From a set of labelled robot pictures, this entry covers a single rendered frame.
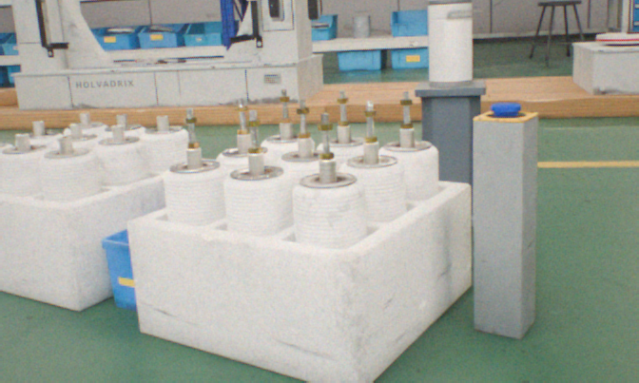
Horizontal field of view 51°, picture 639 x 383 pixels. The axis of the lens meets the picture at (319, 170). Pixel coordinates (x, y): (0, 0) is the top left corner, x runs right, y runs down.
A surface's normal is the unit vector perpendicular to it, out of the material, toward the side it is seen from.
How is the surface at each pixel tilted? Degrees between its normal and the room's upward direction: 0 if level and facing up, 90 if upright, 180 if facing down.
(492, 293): 90
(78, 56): 90
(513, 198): 90
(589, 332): 0
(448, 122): 90
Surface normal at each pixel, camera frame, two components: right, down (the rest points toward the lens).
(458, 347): -0.06, -0.97
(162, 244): -0.54, 0.22
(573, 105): -0.21, 0.23
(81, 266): 0.85, 0.07
